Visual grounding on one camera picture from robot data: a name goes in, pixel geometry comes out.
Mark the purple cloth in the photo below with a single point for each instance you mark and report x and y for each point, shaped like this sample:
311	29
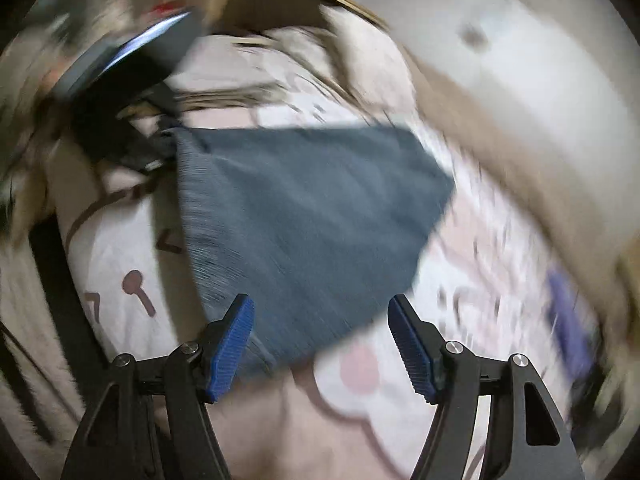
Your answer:
570	335

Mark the bunny print bed sheet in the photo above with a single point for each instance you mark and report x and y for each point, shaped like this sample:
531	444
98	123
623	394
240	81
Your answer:
296	238

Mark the beige fleece blanket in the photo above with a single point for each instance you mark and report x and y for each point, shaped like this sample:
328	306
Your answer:
542	184

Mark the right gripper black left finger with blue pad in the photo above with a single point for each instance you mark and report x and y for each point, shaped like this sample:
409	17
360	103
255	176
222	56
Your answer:
149	420

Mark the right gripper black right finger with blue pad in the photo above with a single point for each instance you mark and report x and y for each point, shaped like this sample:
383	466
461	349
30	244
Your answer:
526	436

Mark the blue knitted sweater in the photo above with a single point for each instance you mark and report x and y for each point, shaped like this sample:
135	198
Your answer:
320	227

